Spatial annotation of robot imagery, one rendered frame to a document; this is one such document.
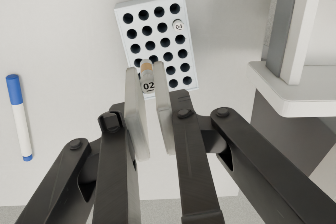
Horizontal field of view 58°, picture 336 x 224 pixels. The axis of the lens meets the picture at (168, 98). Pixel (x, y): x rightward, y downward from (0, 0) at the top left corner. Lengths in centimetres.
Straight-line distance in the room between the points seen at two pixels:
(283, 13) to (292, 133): 58
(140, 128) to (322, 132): 68
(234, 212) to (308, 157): 103
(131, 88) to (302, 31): 19
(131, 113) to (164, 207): 153
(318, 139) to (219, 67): 43
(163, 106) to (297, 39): 19
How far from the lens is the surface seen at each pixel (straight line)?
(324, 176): 59
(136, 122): 15
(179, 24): 36
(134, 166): 16
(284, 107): 30
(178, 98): 18
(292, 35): 33
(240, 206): 177
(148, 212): 170
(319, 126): 82
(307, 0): 31
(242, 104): 48
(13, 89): 46
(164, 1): 37
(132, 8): 37
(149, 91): 22
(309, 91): 33
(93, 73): 44
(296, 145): 86
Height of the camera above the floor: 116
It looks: 63 degrees down
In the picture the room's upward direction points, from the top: 169 degrees clockwise
